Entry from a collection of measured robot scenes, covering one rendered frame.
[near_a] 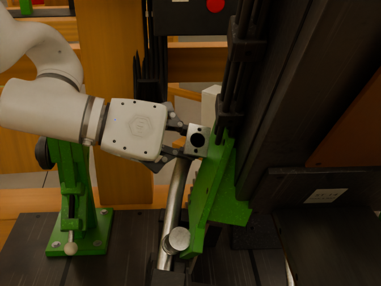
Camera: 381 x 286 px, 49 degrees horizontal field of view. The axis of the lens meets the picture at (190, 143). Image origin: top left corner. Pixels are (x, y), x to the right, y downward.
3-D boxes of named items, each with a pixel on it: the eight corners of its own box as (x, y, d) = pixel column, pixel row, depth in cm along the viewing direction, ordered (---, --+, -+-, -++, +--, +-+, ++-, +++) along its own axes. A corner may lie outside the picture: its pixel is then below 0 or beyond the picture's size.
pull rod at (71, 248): (77, 258, 86) (73, 236, 83) (63, 258, 86) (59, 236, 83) (81, 239, 91) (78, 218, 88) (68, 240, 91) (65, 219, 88)
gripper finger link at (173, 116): (168, 126, 72) (204, 134, 73) (170, 109, 73) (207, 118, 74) (164, 131, 75) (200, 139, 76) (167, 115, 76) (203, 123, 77)
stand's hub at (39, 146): (50, 176, 85) (44, 144, 82) (35, 176, 85) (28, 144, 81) (59, 158, 92) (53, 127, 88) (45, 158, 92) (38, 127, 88)
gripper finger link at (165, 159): (161, 160, 70) (199, 168, 71) (164, 142, 71) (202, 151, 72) (158, 164, 73) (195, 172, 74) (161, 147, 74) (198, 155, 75)
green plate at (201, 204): (237, 255, 70) (282, 148, 61) (189, 247, 69) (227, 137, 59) (228, 212, 80) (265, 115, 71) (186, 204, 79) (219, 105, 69)
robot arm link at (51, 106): (90, 109, 76) (78, 152, 71) (16, 93, 74) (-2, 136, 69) (93, 81, 70) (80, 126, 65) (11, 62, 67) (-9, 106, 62)
